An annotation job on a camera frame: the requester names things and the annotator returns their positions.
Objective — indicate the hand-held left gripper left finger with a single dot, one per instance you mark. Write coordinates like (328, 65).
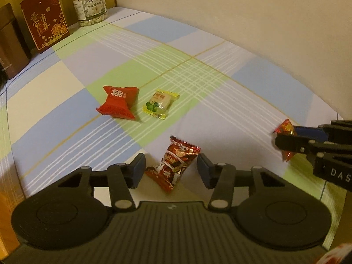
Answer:
(139, 169)

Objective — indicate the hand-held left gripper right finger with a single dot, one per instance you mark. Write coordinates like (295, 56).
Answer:
(205, 169)

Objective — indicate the red white packet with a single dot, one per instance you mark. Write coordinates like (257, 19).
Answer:
(338, 255)

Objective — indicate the dark red candy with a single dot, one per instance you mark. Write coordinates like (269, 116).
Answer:
(176, 162)

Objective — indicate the red gold tin box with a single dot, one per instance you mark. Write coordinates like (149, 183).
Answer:
(44, 19)

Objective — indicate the clear plastic nut jar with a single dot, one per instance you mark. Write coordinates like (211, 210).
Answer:
(89, 4)

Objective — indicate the plaid bed sheet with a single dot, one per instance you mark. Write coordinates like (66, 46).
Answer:
(82, 60)

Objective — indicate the orange plastic basket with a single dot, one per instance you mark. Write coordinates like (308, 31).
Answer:
(4, 225)

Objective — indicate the red candy white print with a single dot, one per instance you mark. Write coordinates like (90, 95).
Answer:
(117, 101)

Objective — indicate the yellow green candy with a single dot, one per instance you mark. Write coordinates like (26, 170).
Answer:
(161, 104)

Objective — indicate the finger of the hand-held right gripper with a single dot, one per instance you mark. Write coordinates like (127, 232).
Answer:
(308, 132)
(291, 143)

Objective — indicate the red gold foil candy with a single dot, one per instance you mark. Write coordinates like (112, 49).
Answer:
(286, 128)

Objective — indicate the brown metal canister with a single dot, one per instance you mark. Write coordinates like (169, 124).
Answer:
(12, 44)

